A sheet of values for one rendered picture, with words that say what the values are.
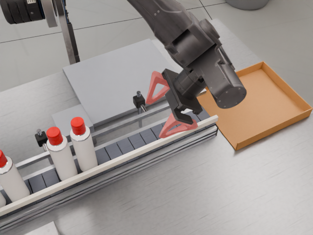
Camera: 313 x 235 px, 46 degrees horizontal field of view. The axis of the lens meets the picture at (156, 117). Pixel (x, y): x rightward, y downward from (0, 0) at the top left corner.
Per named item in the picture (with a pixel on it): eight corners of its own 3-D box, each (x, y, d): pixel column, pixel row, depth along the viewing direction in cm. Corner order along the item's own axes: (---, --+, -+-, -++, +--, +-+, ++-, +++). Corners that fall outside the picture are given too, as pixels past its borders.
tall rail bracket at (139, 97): (144, 141, 118) (142, 107, 105) (134, 125, 122) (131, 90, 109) (153, 137, 119) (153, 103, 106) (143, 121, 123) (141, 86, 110)
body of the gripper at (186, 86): (174, 110, 71) (200, 84, 67) (159, 73, 77) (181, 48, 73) (197, 117, 75) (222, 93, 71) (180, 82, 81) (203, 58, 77)
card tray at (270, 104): (235, 150, 115) (238, 143, 112) (192, 96, 130) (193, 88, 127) (309, 115, 124) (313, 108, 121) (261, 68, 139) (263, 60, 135)
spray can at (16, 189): (13, 208, 98) (-15, 167, 82) (8, 192, 101) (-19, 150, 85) (32, 199, 99) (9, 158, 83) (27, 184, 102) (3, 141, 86)
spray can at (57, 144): (63, 186, 102) (45, 143, 86) (57, 171, 105) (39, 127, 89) (80, 178, 103) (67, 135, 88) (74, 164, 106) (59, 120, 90)
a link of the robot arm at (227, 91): (201, 14, 64) (164, 45, 67) (228, 57, 57) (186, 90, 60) (233, 46, 72) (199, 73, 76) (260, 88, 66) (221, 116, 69)
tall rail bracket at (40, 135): (53, 180, 109) (39, 148, 96) (45, 161, 113) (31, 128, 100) (63, 175, 110) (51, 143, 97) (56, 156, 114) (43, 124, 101)
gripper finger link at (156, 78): (142, 116, 78) (170, 86, 73) (133, 92, 82) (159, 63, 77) (165, 123, 82) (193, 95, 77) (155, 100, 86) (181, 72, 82)
